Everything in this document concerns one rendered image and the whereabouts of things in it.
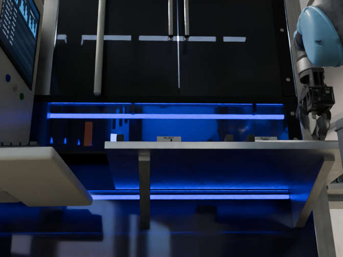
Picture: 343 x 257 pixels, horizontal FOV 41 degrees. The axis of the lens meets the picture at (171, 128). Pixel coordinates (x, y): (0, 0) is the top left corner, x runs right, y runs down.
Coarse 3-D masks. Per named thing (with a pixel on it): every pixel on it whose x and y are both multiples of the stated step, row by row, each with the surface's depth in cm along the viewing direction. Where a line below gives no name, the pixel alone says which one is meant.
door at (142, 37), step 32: (64, 0) 184; (96, 0) 185; (128, 0) 185; (160, 0) 186; (64, 32) 178; (96, 32) 179; (128, 32) 179; (160, 32) 180; (64, 64) 173; (128, 64) 174; (160, 64) 175
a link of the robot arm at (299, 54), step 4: (296, 32) 140; (296, 36) 138; (296, 40) 144; (296, 44) 137; (296, 48) 139; (300, 48) 136; (296, 52) 139; (300, 52) 137; (304, 52) 136; (296, 56) 139; (300, 56) 137; (304, 56) 136
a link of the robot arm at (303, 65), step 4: (300, 60) 136; (304, 60) 135; (308, 60) 134; (300, 64) 136; (304, 64) 135; (308, 64) 134; (312, 64) 134; (300, 68) 136; (304, 68) 134; (308, 68) 134; (300, 72) 136
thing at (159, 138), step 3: (159, 138) 162; (162, 138) 162; (165, 138) 162; (168, 138) 162; (171, 138) 162; (174, 138) 162; (177, 138) 162; (180, 138) 162; (159, 141) 162; (162, 141) 162; (165, 141) 162; (168, 141) 162; (174, 141) 162; (177, 141) 162; (180, 141) 162
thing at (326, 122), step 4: (320, 116) 133; (324, 116) 131; (316, 120) 133; (320, 120) 132; (324, 120) 131; (328, 120) 128; (320, 124) 132; (324, 124) 131; (328, 124) 128; (320, 128) 131; (324, 128) 130; (328, 128) 128; (320, 132) 131; (324, 132) 130; (320, 136) 130; (324, 136) 131
